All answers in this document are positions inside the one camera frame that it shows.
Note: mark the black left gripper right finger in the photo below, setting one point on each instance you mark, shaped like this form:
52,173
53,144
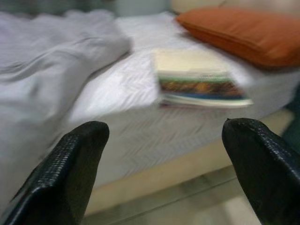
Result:
264,164

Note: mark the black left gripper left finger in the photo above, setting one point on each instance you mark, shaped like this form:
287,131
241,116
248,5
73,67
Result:
58,182

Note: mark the orange pillow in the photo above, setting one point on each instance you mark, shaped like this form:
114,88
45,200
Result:
246,35

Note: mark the light grey blanket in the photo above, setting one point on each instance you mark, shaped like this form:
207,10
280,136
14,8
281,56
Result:
47,70

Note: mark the white quilted mattress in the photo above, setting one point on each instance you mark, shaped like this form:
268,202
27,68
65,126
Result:
131,93

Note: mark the cream book with landscape picture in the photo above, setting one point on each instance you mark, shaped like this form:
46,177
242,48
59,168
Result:
187,70

